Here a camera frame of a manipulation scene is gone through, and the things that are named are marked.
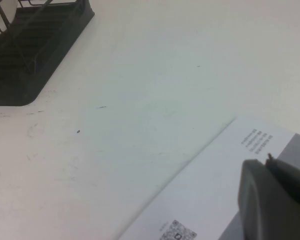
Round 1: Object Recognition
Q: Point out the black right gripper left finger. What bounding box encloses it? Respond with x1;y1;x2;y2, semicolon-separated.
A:
237;158;300;240

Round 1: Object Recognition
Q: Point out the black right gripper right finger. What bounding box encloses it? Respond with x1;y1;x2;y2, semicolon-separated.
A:
264;152;300;210

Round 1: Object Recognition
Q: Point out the white round plate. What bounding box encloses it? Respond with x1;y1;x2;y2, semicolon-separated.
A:
0;0;21;37

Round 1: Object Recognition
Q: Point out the white printed sheet with QR code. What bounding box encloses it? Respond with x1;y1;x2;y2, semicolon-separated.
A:
118;116;300;240

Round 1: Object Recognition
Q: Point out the black plastic drip tray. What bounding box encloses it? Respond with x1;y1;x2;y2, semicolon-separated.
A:
0;5;96;107

